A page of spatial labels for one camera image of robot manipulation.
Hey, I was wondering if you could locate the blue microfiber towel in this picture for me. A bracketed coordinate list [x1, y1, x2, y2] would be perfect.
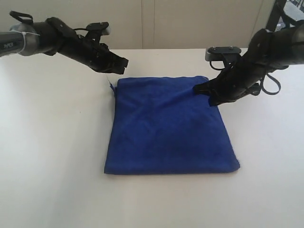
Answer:
[104, 76, 240, 175]

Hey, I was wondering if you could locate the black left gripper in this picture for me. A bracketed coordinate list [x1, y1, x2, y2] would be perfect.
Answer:
[45, 17, 129, 75]

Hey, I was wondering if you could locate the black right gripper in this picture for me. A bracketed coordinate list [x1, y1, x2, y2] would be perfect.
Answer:
[193, 29, 287, 106]

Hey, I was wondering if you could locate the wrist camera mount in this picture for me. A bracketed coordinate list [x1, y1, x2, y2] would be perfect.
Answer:
[205, 46, 241, 63]
[85, 22, 111, 43]

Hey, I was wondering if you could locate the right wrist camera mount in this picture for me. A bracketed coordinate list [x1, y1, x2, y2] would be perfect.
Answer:
[205, 46, 241, 63]

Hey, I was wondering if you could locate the dark window frame post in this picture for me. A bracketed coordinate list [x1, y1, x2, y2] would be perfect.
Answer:
[266, 0, 287, 31]

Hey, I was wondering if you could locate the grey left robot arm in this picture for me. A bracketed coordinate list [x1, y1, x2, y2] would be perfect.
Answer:
[0, 17, 129, 75]

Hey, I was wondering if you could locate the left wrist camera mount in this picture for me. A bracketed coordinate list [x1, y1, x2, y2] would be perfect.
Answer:
[85, 22, 111, 43]

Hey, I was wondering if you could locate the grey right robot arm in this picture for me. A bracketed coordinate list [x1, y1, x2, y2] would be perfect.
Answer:
[193, 21, 304, 106]

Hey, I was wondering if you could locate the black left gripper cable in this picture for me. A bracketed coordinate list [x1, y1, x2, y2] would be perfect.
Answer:
[9, 10, 34, 25]

